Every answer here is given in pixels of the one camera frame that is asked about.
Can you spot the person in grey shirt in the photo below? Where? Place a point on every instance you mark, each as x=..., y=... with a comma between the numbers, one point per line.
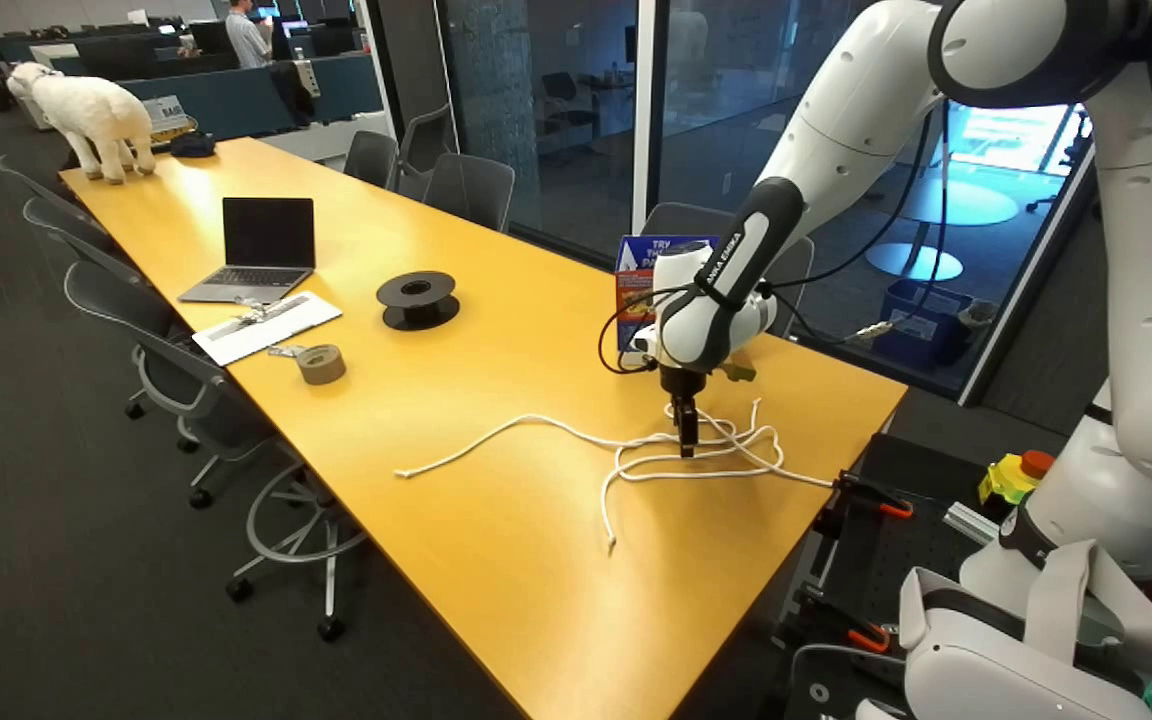
x=251, y=32

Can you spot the yellow red emergency stop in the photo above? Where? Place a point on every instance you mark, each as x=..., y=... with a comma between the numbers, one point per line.
x=1008, y=479

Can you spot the blue office partition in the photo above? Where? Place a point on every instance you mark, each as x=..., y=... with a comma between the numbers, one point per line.
x=241, y=98

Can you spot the orange black clamp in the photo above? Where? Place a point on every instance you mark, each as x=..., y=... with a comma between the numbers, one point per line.
x=871, y=641
x=888, y=510

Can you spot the blue printed carton box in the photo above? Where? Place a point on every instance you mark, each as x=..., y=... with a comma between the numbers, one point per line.
x=643, y=266

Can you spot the small pale desk box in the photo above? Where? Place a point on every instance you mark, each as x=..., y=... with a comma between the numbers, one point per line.
x=170, y=112

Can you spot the white VR headset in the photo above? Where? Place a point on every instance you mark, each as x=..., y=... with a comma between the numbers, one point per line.
x=1003, y=666

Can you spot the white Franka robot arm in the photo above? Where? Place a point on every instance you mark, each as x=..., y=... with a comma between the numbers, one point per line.
x=1139, y=266

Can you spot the white polar bear figure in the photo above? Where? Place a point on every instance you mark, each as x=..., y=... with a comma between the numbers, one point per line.
x=91, y=116

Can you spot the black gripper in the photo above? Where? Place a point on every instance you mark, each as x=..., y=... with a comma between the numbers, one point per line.
x=681, y=387

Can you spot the open grey laptop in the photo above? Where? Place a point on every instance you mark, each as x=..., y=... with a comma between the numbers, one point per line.
x=265, y=232

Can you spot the black filament spool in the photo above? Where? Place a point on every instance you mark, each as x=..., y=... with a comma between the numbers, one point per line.
x=416, y=297

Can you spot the small black desk object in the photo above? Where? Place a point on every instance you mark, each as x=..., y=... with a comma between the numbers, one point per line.
x=193, y=146

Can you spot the white paper sheets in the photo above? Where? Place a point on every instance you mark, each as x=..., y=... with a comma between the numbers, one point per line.
x=271, y=324

